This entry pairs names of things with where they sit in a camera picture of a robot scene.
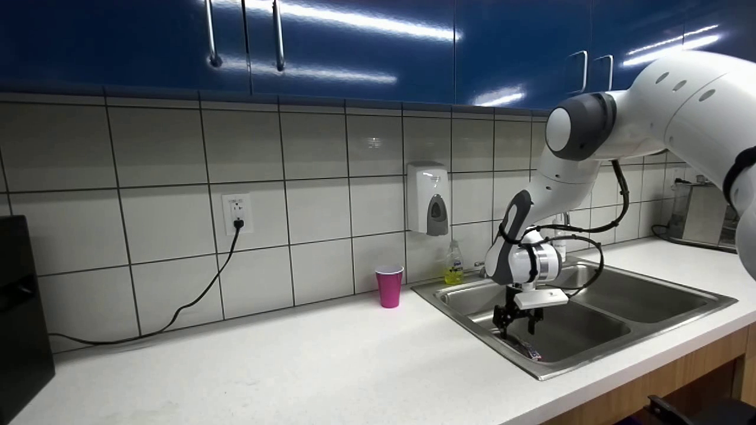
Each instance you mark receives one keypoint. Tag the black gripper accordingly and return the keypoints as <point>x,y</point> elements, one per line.
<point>509,311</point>

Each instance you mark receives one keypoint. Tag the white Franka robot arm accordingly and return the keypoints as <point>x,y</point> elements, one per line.
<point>686,110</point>

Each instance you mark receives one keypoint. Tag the stainless steel double sink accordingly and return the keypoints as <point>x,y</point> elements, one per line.
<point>670,298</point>

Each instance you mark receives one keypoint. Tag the yellow-green dish soap bottle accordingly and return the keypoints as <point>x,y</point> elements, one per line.
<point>455,274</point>

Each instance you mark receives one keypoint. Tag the wooden base cabinet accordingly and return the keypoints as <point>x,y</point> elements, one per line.
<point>629,393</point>

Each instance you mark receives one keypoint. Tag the pink plastic cup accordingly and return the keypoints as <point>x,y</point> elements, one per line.
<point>388,287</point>

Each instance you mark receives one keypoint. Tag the black object below counter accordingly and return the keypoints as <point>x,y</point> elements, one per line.
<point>709,413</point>

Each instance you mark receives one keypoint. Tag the silver coffee machine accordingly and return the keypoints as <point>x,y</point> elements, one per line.
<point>698,215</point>

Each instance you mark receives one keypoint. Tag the blue cabinet door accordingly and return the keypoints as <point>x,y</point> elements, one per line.
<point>355,60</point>
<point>119,38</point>
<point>510,48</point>
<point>629,25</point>

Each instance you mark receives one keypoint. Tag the black countertop appliance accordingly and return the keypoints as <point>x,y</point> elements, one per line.
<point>20,331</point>

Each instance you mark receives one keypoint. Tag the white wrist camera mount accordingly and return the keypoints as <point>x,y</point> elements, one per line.
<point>543,298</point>

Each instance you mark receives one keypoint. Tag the white wall soap dispenser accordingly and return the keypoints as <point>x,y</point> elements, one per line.
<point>426,196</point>

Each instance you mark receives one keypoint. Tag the white wall power outlet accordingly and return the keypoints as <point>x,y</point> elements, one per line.
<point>238,209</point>

